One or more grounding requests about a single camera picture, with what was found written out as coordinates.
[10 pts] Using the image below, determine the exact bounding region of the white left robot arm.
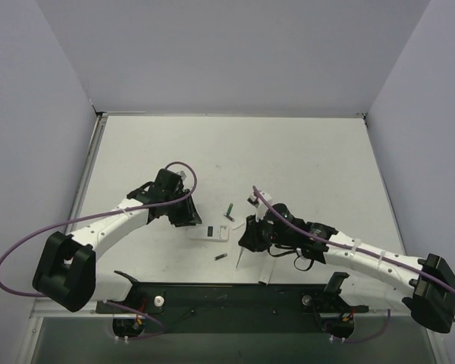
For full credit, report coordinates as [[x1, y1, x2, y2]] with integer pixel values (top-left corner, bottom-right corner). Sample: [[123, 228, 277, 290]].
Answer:
[[32, 168, 202, 312]]

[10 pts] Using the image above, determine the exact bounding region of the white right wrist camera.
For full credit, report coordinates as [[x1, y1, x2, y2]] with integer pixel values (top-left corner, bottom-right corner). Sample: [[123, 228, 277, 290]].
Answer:
[[247, 190, 272, 221]]

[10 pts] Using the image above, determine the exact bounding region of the white battery cover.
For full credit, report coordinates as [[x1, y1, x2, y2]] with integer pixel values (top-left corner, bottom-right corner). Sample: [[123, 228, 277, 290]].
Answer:
[[231, 221, 245, 230]]

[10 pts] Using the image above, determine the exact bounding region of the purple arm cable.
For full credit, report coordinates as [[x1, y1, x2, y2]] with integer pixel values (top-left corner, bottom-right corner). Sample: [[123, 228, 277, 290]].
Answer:
[[0, 161, 198, 340], [252, 184, 455, 344]]

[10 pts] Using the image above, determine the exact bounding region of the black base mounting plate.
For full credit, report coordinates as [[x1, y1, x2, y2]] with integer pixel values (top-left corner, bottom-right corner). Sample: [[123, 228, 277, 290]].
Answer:
[[96, 283, 369, 334]]

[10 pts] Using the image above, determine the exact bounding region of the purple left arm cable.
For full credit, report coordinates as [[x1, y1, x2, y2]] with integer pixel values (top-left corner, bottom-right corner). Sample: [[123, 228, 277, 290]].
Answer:
[[0, 161, 198, 340]]

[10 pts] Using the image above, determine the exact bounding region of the aluminium frame rail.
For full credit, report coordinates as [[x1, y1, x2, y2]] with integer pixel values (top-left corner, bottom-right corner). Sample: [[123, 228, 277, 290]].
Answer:
[[30, 298, 97, 319]]

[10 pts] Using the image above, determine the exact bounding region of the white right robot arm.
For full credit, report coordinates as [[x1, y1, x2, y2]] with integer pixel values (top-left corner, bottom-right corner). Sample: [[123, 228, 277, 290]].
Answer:
[[238, 197, 455, 334]]

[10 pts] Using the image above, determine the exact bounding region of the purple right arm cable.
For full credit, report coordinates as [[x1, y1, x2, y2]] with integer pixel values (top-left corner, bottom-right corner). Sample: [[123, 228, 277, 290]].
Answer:
[[252, 184, 455, 344]]

